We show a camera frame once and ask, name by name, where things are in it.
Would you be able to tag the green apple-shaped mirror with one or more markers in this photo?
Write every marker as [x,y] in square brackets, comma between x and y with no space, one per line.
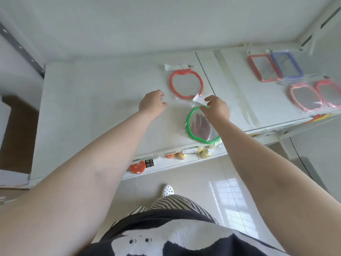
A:
[189,130]

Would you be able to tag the white shelf upright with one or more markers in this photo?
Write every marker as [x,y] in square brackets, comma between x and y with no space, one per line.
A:
[319,21]

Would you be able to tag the small orange toy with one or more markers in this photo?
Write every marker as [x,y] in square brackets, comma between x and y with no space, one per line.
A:
[170,156]

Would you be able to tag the striped trousers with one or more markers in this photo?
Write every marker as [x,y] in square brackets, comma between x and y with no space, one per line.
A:
[173,202]

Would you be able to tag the blue rectangular mirror in bag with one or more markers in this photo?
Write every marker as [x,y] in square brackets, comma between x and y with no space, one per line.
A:
[296,65]

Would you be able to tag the yellow and red shelf label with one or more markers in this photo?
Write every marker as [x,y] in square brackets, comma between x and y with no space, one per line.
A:
[318,118]

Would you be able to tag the red rectangular mirror in bag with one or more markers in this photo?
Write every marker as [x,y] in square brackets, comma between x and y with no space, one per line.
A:
[256,70]

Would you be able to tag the light pink apple-shaped mirror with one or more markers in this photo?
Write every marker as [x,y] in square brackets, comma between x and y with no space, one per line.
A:
[293,97]

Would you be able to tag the white cardboard box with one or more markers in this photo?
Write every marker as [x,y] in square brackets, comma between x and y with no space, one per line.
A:
[13,178]

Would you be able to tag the grey perforated shelf upright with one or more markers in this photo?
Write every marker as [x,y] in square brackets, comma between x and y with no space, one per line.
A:
[21,50]

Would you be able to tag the person's right hand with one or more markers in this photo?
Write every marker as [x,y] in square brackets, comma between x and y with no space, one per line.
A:
[218,111]

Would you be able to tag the deep pink apple-shaped mirror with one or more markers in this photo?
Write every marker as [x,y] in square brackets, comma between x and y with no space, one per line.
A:
[319,90]

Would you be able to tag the orange-red apple-shaped mirror in bag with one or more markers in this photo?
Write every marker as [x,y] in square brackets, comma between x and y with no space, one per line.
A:
[172,85]

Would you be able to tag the person's left hand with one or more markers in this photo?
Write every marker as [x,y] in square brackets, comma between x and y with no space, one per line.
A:
[151,105]

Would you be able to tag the orange round ribbed item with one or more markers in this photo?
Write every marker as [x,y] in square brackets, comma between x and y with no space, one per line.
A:
[138,167]

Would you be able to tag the black and white shirt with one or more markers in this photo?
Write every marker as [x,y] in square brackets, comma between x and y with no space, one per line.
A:
[170,237]

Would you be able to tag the white dotted shoe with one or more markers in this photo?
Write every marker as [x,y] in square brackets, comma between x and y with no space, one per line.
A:
[167,190]

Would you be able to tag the black label card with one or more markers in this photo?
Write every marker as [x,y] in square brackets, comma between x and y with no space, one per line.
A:
[149,163]

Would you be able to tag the white shelf price label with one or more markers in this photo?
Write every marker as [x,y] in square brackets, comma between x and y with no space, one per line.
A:
[190,150]

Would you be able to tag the person's right forearm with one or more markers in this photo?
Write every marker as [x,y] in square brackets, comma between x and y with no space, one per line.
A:
[271,181]

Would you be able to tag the person's left forearm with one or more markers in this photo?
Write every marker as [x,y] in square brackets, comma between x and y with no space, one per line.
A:
[80,173]

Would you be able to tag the person's right thumb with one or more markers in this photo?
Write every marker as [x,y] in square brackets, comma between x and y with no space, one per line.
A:
[204,110]

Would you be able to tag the pale yellow toy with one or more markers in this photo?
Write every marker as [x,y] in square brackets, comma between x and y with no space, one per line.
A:
[205,153]

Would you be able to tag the person's left thumb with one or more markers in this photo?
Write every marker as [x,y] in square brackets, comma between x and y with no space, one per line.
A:
[163,106]

